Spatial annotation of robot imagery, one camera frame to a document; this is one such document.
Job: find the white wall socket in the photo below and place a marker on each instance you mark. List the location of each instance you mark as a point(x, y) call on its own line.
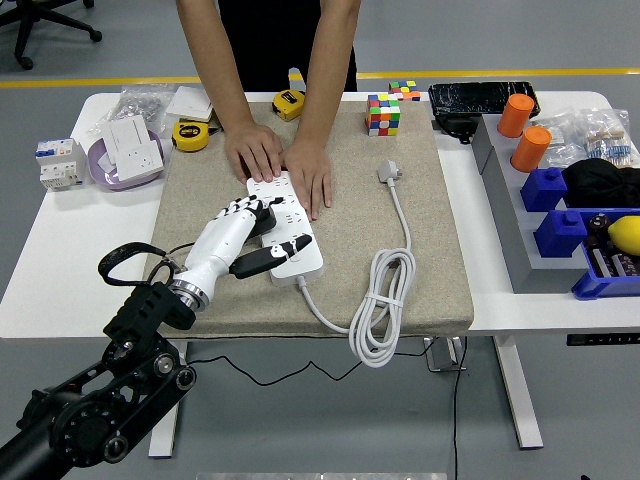
point(142, 161)

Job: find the person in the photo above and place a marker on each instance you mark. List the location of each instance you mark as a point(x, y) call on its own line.
point(270, 40)

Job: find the person's right hand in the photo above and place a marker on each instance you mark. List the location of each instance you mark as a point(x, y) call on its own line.
point(255, 150)

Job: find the clear bag of resistors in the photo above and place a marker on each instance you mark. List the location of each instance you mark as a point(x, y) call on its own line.
point(610, 140)

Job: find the large yellow tape measure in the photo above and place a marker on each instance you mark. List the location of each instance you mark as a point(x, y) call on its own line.
point(190, 136)

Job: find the metal bracket under table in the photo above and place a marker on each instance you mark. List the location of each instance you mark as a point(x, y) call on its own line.
point(442, 356)

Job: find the black power brick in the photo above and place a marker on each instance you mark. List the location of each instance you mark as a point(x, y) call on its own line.
point(455, 126)

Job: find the clear bag of screws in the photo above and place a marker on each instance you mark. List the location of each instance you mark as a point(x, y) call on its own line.
point(140, 102)

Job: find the white power strip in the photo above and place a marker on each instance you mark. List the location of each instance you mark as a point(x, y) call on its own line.
point(305, 266)

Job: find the small colourful puzzle cube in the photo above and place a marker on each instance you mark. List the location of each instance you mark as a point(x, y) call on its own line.
point(404, 90)

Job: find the yellow lemon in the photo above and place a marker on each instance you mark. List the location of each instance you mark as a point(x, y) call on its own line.
point(625, 235)

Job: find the clear plastic parts bag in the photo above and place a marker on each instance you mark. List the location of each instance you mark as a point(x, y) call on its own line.
point(562, 135)

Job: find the black plug adapter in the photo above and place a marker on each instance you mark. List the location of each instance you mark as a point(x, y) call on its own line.
point(265, 222)

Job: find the grey stepped block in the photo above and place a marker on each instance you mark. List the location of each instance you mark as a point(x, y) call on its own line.
point(515, 235)

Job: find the small blue block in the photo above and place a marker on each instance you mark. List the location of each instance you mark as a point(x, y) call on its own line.
point(544, 190)

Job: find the person's right forearm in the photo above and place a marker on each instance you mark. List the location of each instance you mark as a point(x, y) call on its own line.
point(215, 60)

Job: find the small yellow tape measure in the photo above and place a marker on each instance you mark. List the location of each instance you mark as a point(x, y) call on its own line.
point(287, 105)

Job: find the dark round knob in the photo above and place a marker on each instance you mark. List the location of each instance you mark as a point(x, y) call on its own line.
point(598, 223)

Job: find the white circuit breaker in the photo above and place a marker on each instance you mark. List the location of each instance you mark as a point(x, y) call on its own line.
point(60, 162)

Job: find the black office chair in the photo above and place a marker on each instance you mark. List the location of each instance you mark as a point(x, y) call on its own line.
point(25, 30)

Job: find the black cloth bundle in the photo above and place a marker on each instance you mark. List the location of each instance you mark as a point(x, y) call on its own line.
point(600, 185)

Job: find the dark striped cylinders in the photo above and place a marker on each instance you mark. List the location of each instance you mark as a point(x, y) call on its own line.
point(615, 262)

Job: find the white switch panel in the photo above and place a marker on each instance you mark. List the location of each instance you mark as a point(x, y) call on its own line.
point(125, 135)

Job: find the black glossy wrapped tray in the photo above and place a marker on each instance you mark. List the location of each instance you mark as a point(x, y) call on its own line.
point(470, 97)

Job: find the large blue block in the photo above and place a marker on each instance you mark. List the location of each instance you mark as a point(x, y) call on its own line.
point(560, 235)

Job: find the person's left forearm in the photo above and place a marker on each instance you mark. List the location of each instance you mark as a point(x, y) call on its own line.
point(327, 65)

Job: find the large colourful puzzle cube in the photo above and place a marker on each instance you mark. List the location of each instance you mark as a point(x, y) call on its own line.
point(384, 115)

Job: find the white flat switch box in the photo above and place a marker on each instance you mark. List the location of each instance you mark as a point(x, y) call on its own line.
point(190, 102)

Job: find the black table control panel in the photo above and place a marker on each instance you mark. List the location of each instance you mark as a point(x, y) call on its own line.
point(600, 339)

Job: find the white three-pin plug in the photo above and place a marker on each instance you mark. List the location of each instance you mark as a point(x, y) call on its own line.
point(389, 171)

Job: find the orange cylinder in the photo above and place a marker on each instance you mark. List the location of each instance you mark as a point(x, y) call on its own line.
point(531, 150)
point(516, 116)

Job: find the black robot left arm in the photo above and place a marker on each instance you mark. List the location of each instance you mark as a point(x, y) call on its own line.
point(145, 310)

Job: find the person's left hand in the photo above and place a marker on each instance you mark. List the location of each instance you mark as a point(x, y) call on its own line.
point(310, 172)

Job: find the blue plastic bin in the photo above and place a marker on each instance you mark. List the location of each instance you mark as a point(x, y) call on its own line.
point(600, 287)

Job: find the white table leg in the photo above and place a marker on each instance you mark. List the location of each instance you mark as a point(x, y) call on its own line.
point(520, 395)
point(165, 435)

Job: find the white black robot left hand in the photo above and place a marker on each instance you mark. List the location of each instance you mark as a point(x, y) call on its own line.
point(215, 245)

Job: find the grey-brown fabric mat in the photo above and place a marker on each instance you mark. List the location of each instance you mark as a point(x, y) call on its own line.
point(350, 240)

